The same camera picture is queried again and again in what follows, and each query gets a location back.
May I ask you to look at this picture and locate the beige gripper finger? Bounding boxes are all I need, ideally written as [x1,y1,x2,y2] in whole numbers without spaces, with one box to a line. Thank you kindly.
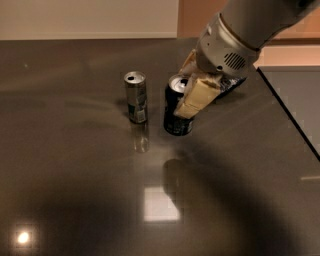
[174,73,222,119]
[179,49,198,75]

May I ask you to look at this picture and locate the blue pepsi can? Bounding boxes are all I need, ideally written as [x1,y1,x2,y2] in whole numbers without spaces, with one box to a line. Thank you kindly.
[163,73,195,137]

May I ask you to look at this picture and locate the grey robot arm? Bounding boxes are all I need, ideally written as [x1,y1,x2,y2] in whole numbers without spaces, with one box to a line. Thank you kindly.
[174,0,319,119]

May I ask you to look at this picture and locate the silver redbull can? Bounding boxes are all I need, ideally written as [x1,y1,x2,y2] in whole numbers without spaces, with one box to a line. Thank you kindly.
[124,71,147,124]

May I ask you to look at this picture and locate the crumpled blue chip bag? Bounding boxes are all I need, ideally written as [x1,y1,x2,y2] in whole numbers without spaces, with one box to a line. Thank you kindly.
[218,76,245,99]

